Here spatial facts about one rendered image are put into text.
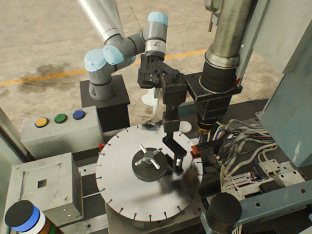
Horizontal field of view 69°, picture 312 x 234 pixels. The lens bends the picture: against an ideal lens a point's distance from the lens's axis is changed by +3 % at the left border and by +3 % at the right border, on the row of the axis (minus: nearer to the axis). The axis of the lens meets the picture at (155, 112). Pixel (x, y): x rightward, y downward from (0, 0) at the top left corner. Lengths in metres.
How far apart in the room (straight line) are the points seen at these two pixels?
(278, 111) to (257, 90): 2.13
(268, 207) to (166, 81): 0.37
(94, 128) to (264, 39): 0.69
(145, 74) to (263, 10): 0.46
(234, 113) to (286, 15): 0.83
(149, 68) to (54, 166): 0.47
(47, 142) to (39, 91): 1.70
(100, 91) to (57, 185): 0.55
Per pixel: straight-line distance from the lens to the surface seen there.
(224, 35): 0.44
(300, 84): 0.41
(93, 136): 0.95
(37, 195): 0.81
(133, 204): 0.66
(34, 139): 0.95
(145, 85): 0.54
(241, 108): 1.21
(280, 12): 0.41
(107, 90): 1.18
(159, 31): 0.82
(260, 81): 2.72
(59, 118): 0.95
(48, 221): 0.55
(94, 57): 1.11
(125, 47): 0.86
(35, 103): 2.51
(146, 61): 0.80
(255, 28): 0.44
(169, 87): 0.49
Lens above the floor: 1.57
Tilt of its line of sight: 47 degrees down
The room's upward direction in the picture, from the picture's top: straight up
